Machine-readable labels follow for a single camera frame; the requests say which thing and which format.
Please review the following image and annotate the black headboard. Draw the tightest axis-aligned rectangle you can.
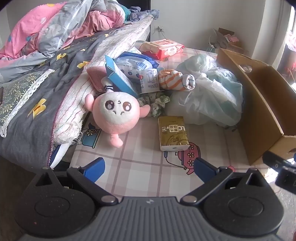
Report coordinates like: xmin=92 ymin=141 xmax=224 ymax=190
xmin=125 ymin=0 xmax=152 ymax=42

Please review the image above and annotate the red wet wipes pack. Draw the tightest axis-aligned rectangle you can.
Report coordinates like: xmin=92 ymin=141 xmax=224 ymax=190
xmin=139 ymin=39 xmax=185 ymax=61

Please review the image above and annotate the orange striped sock roll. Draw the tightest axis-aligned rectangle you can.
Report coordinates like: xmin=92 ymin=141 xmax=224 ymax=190
xmin=158 ymin=68 xmax=196 ymax=92

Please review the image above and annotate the pink floral quilt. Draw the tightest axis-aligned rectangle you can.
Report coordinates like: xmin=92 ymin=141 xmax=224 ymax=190
xmin=0 ymin=0 xmax=130 ymax=72

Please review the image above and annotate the blue wet wipes pack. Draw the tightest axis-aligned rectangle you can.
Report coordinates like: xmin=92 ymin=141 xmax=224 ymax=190
xmin=114 ymin=51 xmax=160 ymax=79

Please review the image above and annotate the blue carton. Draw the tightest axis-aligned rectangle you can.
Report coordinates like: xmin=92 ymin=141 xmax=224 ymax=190
xmin=105 ymin=55 xmax=139 ymax=98

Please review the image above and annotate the small open cardboard box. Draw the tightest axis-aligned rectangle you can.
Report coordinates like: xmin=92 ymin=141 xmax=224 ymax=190
xmin=209 ymin=27 xmax=243 ymax=49

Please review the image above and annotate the green scrunchie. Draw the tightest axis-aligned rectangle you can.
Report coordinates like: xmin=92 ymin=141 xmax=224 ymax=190
xmin=137 ymin=91 xmax=171 ymax=118

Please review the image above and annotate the large cardboard box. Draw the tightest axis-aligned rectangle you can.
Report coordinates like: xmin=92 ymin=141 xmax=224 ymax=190
xmin=216 ymin=48 xmax=296 ymax=165

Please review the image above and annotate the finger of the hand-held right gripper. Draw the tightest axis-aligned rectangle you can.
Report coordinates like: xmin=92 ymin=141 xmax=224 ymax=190
xmin=262 ymin=151 xmax=296 ymax=171
xmin=275 ymin=169 xmax=296 ymax=190

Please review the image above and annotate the translucent plastic bag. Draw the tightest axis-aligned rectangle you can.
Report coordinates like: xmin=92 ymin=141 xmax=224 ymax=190
xmin=165 ymin=54 xmax=243 ymax=127

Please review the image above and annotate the gold tissue pack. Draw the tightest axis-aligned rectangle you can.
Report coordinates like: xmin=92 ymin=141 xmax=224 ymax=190
xmin=158 ymin=115 xmax=190 ymax=152

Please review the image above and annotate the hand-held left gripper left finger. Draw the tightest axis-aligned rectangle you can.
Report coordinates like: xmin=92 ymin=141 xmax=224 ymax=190
xmin=32 ymin=157 xmax=119 ymax=206

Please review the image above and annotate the white printed packet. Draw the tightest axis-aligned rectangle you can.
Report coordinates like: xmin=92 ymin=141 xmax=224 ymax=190
xmin=139 ymin=68 xmax=162 ymax=94

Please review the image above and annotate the blue purple cloth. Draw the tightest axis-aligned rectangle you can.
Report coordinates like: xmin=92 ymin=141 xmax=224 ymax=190
xmin=126 ymin=6 xmax=160 ymax=22

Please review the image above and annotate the pink plush toy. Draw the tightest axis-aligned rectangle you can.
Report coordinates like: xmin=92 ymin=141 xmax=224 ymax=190
xmin=84 ymin=90 xmax=151 ymax=149

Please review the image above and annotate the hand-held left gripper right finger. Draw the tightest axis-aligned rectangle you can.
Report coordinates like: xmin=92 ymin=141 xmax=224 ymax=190
xmin=180 ymin=158 xmax=269 ymax=205

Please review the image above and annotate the grey blanket with yellow print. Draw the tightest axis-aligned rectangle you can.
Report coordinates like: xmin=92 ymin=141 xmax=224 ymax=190
xmin=0 ymin=29 xmax=111 ymax=172

